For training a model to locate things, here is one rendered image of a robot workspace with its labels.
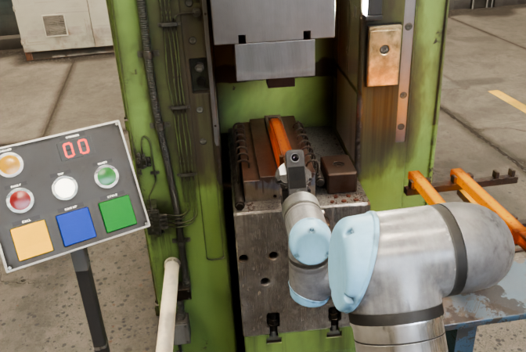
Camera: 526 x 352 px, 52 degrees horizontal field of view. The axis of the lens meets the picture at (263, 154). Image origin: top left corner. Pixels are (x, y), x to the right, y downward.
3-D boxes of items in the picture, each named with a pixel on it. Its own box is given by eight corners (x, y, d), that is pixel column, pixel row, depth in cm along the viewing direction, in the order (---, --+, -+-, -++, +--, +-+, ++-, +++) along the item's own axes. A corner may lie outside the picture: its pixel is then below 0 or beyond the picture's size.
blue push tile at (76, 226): (96, 236, 130) (88, 206, 130) (64, 246, 127) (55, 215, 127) (96, 236, 131) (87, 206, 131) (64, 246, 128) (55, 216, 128)
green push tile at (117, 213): (137, 223, 134) (128, 194, 134) (107, 232, 131) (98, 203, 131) (135, 223, 136) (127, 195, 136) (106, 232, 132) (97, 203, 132)
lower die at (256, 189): (315, 195, 155) (315, 169, 151) (244, 202, 153) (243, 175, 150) (293, 135, 192) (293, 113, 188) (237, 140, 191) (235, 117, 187)
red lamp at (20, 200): (30, 210, 124) (26, 195, 122) (9, 213, 124) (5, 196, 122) (34, 203, 127) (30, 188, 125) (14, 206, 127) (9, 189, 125)
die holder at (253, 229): (364, 325, 170) (371, 202, 150) (243, 337, 168) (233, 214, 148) (329, 225, 220) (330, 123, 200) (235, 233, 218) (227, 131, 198)
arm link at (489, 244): (543, 184, 67) (379, 243, 132) (448, 196, 66) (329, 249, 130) (570, 279, 64) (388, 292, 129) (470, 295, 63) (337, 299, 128)
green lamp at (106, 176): (117, 186, 133) (113, 170, 131) (97, 188, 133) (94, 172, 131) (118, 180, 136) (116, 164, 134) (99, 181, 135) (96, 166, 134)
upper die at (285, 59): (315, 76, 139) (315, 39, 135) (236, 81, 138) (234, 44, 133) (292, 35, 176) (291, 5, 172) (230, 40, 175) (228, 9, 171)
